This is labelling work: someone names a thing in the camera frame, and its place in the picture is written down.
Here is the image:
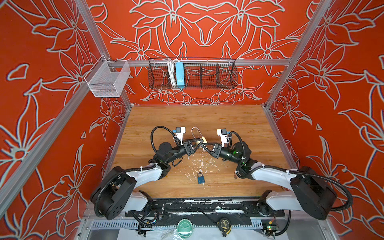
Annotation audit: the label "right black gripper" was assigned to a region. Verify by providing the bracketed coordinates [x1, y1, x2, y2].
[201, 143, 244, 167]

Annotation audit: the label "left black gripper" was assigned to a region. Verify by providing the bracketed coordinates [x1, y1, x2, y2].
[165, 138, 202, 165]

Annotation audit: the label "brass padlock long shackle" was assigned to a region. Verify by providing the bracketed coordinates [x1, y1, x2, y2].
[191, 127, 207, 144]

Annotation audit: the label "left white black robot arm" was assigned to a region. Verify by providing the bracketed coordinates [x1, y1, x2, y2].
[91, 126, 204, 220]

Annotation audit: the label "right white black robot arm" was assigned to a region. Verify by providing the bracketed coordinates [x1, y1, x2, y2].
[201, 131, 353, 220]

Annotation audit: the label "blue padlock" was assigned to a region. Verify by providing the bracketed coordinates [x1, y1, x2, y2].
[197, 172, 205, 184]

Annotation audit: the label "light blue box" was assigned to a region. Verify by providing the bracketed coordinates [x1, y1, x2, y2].
[175, 62, 185, 89]

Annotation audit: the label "black yellow tape measure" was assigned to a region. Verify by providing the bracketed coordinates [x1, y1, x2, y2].
[217, 218, 232, 237]

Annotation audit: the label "green tape roll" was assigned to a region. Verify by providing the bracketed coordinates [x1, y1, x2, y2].
[177, 219, 194, 239]

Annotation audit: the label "white mesh basket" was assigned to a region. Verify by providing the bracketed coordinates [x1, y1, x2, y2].
[85, 56, 131, 98]

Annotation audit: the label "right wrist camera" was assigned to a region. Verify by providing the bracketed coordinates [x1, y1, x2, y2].
[217, 129, 230, 147]

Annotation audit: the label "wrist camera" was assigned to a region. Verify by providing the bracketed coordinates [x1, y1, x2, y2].
[217, 129, 230, 147]
[173, 127, 186, 146]

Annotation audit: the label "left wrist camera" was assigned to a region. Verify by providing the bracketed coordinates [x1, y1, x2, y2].
[173, 127, 186, 146]

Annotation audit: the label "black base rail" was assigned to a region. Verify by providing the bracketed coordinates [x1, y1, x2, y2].
[125, 197, 286, 218]

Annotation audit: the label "black wire basket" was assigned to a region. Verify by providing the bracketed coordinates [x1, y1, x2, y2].
[148, 57, 238, 90]

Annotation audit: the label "white coiled cable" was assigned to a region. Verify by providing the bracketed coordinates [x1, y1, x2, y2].
[166, 59, 177, 87]

